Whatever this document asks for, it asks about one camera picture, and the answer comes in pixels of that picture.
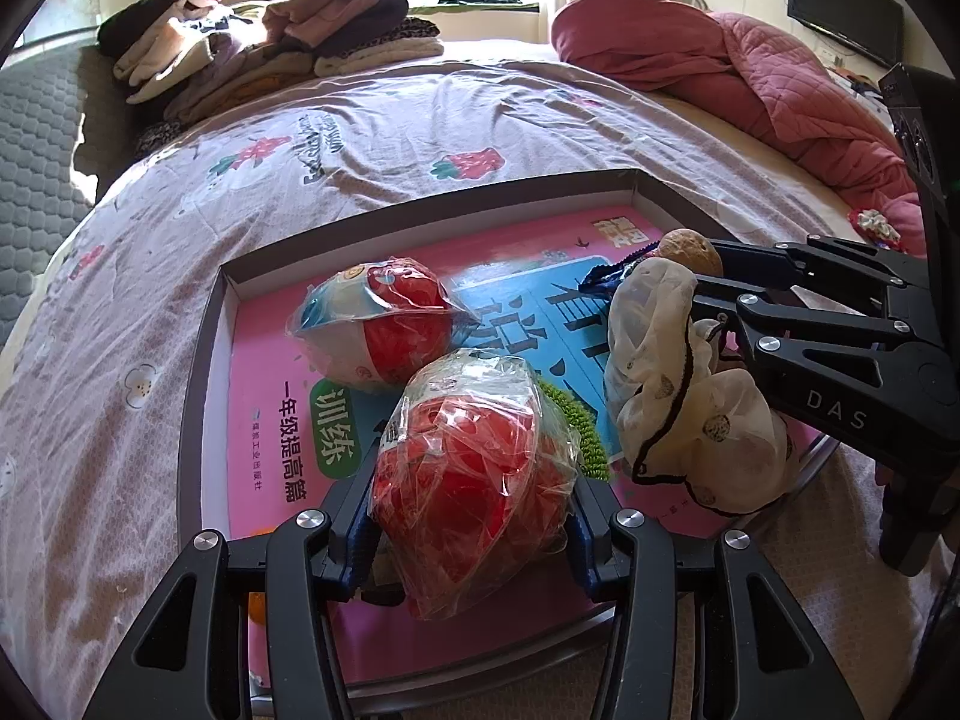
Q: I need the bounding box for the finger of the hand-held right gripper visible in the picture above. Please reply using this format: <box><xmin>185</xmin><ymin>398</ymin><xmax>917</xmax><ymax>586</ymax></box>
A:
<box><xmin>709</xmin><ymin>235</ymin><xmax>935</xmax><ymax>337</ymax></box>
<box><xmin>691</xmin><ymin>279</ymin><xmax>935</xmax><ymax>383</ymax></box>

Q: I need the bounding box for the tan walnut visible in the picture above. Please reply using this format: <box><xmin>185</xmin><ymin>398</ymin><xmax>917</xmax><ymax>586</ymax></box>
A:
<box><xmin>656</xmin><ymin>229</ymin><xmax>725</xmax><ymax>278</ymax></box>

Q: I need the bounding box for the white spotted cloth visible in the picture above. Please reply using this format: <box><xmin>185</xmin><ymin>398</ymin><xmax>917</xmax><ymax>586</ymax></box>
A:
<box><xmin>604</xmin><ymin>259</ymin><xmax>800</xmax><ymax>518</ymax></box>

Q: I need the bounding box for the pink quilt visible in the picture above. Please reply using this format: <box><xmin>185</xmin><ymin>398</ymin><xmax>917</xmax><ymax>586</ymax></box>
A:
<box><xmin>551</xmin><ymin>0</ymin><xmax>931</xmax><ymax>256</ymax></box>

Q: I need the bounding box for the pile of folded clothes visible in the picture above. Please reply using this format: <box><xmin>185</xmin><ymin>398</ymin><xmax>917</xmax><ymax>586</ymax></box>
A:
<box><xmin>97</xmin><ymin>0</ymin><xmax>445</xmax><ymax>143</ymax></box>

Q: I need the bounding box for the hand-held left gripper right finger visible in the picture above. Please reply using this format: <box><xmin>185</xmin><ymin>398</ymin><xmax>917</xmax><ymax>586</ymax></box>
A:
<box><xmin>566</xmin><ymin>472</ymin><xmax>860</xmax><ymax>720</ymax></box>

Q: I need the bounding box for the blue cookie packet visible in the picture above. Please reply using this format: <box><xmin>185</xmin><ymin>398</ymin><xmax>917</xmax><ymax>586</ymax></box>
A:
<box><xmin>576</xmin><ymin>255</ymin><xmax>646</xmax><ymax>297</ymax></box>

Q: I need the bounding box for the beige mattress sheet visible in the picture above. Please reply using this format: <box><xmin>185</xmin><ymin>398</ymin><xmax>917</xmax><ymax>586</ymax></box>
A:
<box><xmin>409</xmin><ymin>37</ymin><xmax>856</xmax><ymax>222</ymax></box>

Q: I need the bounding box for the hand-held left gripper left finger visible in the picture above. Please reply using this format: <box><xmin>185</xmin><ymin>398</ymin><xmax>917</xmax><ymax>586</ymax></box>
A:
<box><xmin>82</xmin><ymin>457</ymin><xmax>383</xmax><ymax>720</ymax></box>

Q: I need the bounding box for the black television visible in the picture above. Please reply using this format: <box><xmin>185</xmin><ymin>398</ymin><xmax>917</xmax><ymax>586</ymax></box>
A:
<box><xmin>787</xmin><ymin>0</ymin><xmax>905</xmax><ymax>68</ymax></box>

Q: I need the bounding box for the green scrunchie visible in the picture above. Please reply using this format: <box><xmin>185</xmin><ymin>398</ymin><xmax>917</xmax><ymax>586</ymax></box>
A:
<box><xmin>536</xmin><ymin>381</ymin><xmax>612</xmax><ymax>482</ymax></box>

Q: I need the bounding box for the strawberry print bedsheet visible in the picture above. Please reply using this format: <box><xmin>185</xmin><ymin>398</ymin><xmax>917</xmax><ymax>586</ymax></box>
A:
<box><xmin>0</xmin><ymin>60</ymin><xmax>960</xmax><ymax>720</ymax></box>

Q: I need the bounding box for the grey quilted headboard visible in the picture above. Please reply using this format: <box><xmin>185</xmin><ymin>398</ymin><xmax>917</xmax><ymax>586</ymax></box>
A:
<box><xmin>0</xmin><ymin>41</ymin><xmax>106</xmax><ymax>331</ymax></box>

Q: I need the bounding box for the plastic-wrapped toy ball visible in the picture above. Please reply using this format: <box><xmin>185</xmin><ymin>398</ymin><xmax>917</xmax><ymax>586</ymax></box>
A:
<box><xmin>371</xmin><ymin>349</ymin><xmax>584</xmax><ymax>622</ymax></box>
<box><xmin>287</xmin><ymin>256</ymin><xmax>481</xmax><ymax>391</ymax></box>

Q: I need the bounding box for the grey cardboard box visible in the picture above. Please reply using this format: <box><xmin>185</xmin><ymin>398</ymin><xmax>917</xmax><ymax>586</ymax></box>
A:
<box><xmin>176</xmin><ymin>169</ymin><xmax>841</xmax><ymax>713</ymax></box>

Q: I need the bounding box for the small toy figure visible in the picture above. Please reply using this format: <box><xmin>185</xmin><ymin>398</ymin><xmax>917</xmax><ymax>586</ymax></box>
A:
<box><xmin>847</xmin><ymin>208</ymin><xmax>902</xmax><ymax>245</ymax></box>

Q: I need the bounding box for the green sill cushion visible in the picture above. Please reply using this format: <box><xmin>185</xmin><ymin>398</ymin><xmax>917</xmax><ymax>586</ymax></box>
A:
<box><xmin>409</xmin><ymin>0</ymin><xmax>541</xmax><ymax>16</ymax></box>

